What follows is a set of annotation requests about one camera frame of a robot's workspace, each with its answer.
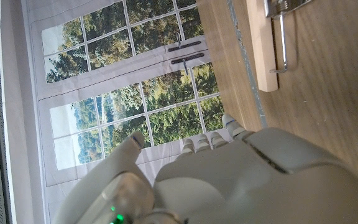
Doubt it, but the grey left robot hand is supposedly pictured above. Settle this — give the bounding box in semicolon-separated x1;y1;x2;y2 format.
52;113;358;224

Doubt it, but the wooden stick with metal wire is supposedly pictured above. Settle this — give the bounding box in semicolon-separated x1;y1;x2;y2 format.
246;0;312;93

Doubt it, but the printed window backdrop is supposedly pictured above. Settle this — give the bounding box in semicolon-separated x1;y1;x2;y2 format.
20;0;229;224

